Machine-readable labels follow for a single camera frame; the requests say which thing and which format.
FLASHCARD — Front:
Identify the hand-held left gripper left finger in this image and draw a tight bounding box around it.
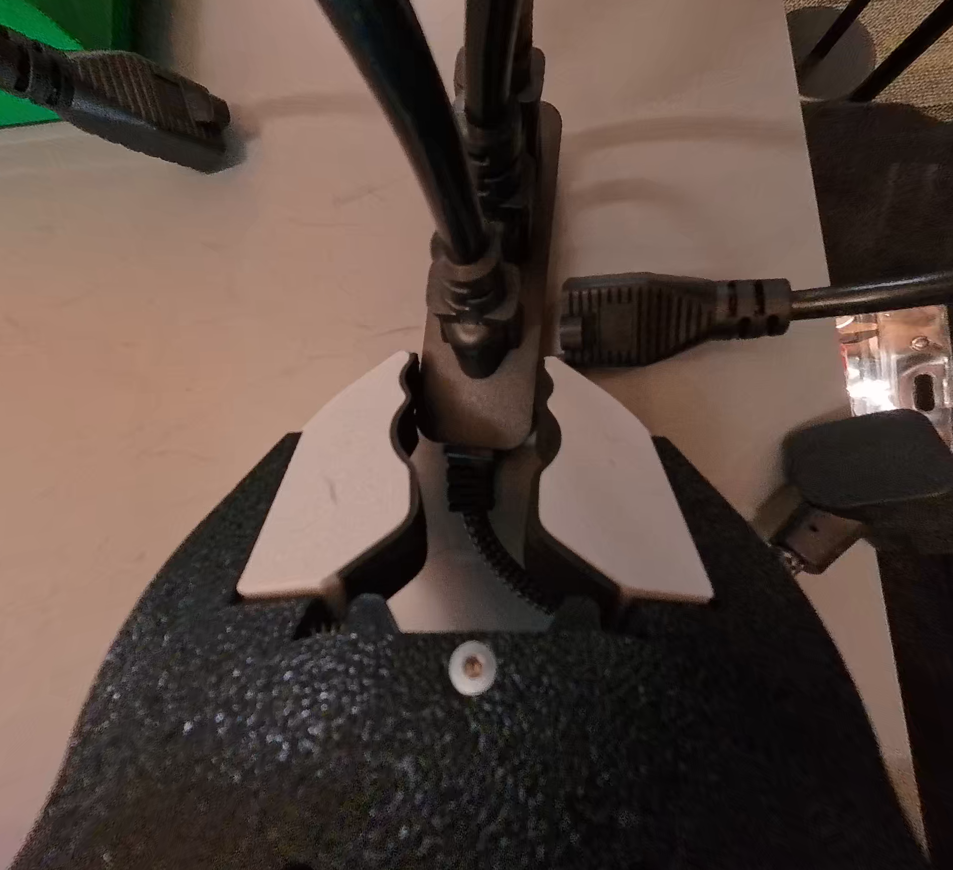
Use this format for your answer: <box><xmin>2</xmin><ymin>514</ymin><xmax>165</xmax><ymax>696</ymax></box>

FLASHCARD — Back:
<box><xmin>235</xmin><ymin>351</ymin><xmax>431</xmax><ymax>612</ymax></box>

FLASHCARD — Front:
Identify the black power plug with cable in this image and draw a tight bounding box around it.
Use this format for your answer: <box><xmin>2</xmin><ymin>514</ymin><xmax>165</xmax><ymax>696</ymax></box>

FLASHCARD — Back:
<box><xmin>261</xmin><ymin>0</ymin><xmax>524</xmax><ymax>377</ymax></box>
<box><xmin>453</xmin><ymin>0</ymin><xmax>548</xmax><ymax>216</ymax></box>

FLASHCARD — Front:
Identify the black cable connector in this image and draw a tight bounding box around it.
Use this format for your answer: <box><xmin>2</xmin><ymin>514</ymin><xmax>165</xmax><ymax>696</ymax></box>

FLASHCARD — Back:
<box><xmin>0</xmin><ymin>23</ymin><xmax>233</xmax><ymax>176</ymax></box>
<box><xmin>558</xmin><ymin>271</ymin><xmax>953</xmax><ymax>369</ymax></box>

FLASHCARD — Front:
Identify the clear plastic bracket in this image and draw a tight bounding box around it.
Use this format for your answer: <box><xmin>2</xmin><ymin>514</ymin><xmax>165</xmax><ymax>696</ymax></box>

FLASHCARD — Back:
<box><xmin>835</xmin><ymin>308</ymin><xmax>953</xmax><ymax>448</ymax></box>

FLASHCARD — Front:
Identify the grey power strip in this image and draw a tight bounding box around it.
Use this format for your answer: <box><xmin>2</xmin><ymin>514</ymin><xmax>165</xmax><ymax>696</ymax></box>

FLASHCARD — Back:
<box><xmin>417</xmin><ymin>99</ymin><xmax>564</xmax><ymax>451</ymax></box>

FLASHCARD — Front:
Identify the black table clamp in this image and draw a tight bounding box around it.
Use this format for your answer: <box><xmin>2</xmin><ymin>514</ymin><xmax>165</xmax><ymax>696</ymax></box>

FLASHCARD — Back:
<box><xmin>753</xmin><ymin>408</ymin><xmax>953</xmax><ymax>864</ymax></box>

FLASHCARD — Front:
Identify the black ribbed power strip cable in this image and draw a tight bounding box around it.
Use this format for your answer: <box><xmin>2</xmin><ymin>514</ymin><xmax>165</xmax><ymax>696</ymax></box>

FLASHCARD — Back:
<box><xmin>443</xmin><ymin>444</ymin><xmax>558</xmax><ymax>616</ymax></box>

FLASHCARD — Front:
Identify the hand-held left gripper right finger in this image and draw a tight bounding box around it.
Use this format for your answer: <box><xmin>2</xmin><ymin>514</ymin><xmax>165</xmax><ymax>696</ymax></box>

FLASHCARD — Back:
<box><xmin>523</xmin><ymin>355</ymin><xmax>717</xmax><ymax>609</ymax></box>

